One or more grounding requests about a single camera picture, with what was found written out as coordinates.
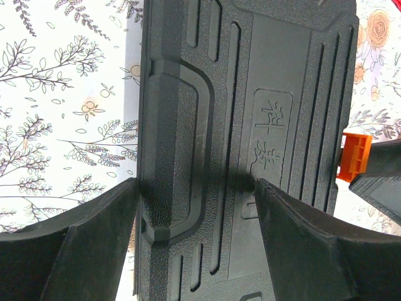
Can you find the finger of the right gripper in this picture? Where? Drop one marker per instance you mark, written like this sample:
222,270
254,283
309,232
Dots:
380,185

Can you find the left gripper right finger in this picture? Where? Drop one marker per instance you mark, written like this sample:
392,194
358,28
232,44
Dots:
314,256

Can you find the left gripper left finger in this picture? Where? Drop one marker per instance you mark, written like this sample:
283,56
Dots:
76,255

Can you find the black plastic tool case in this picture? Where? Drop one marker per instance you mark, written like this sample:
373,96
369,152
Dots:
234,91

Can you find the red folded cloth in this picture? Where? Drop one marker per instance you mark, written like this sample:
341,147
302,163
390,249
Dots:
397,3

